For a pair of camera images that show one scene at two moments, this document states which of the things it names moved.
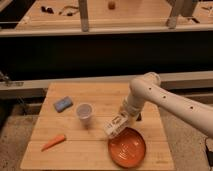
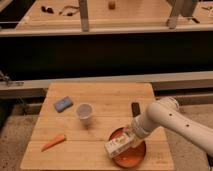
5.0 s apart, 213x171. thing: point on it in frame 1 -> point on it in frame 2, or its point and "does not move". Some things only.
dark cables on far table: x=50 y=10 does not move
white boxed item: x=112 y=126 -> x=119 y=143
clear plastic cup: x=84 y=111 does not move
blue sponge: x=63 y=104 does not move
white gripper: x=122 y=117 -> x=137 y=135
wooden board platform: x=68 y=133 does not move
